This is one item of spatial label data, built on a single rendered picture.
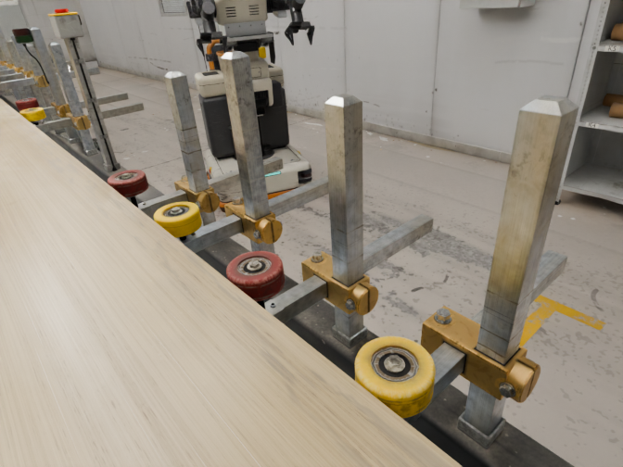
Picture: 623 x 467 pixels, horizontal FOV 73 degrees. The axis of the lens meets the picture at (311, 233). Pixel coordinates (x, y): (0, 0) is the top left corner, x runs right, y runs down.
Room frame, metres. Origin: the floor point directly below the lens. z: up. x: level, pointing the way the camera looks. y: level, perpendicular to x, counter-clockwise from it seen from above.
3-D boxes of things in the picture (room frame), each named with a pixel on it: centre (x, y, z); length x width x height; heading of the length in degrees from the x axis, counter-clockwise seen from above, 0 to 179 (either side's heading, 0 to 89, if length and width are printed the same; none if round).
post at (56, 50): (1.72, 0.89, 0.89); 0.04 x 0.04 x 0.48; 39
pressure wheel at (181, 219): (0.69, 0.24, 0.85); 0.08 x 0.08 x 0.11
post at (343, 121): (0.55, -0.05, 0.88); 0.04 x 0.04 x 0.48; 39
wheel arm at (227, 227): (0.81, 0.09, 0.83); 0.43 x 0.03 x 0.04; 129
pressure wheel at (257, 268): (0.49, 0.08, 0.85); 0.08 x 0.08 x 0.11
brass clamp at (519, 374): (0.37, -0.20, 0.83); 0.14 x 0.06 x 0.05; 39
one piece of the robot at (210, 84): (2.86, 0.38, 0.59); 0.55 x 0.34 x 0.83; 108
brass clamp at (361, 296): (0.57, -0.04, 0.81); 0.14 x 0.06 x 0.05; 39
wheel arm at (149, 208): (1.01, 0.24, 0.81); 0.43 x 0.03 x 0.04; 129
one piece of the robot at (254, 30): (2.49, 0.26, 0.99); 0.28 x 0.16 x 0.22; 108
